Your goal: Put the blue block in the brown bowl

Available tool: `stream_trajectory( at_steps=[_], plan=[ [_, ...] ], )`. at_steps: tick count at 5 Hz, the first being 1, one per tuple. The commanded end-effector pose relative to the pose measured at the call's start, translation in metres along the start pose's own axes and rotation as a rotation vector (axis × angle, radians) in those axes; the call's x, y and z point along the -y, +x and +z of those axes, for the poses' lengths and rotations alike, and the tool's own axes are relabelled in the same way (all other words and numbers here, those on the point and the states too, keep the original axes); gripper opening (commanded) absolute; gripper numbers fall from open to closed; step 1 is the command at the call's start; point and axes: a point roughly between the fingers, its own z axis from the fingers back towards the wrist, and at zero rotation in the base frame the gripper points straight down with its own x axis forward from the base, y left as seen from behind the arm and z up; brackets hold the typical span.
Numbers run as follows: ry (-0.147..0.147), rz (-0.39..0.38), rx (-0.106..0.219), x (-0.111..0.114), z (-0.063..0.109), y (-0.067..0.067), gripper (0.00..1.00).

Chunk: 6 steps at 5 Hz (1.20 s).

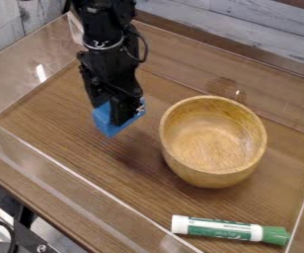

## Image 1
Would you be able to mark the blue foam block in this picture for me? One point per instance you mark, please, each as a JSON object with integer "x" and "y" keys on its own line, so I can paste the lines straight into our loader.
{"x": 101, "y": 117}

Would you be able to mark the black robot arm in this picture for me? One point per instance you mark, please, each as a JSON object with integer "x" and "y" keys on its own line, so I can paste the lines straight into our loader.
{"x": 105, "y": 18}

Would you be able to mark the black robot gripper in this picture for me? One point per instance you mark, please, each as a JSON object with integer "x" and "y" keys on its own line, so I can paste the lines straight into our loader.
{"x": 108, "y": 71}

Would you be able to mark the clear acrylic tray wall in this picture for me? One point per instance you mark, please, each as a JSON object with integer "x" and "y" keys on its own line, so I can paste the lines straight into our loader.
{"x": 104, "y": 188}

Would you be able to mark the green white marker pen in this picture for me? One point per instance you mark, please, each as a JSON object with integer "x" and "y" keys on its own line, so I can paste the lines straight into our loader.
{"x": 229, "y": 229}

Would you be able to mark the black metal stand bracket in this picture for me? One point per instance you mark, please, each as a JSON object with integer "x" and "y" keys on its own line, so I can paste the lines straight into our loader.
{"x": 27, "y": 241}

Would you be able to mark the brown wooden bowl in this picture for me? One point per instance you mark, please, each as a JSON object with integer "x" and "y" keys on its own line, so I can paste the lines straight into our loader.
{"x": 213, "y": 141}

